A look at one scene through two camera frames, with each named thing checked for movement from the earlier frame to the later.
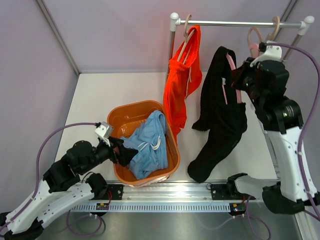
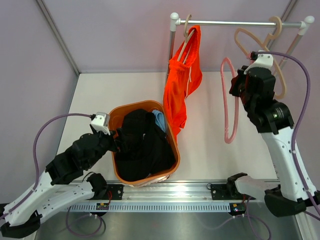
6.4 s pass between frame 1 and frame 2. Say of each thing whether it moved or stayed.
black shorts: moved
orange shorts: stayed
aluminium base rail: stayed
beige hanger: moved
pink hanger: moved
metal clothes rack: stayed
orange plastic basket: stayed
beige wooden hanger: stayed
